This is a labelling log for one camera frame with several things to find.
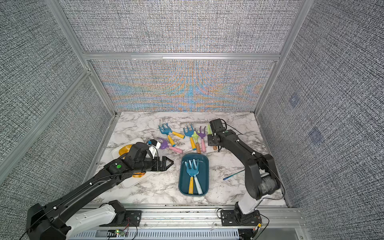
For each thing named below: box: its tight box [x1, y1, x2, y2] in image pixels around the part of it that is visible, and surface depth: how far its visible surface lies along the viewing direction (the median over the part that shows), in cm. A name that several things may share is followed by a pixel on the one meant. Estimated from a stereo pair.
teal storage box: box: [178, 153, 210, 197], surface depth 87 cm
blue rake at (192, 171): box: [184, 159, 199, 194], surface depth 90 cm
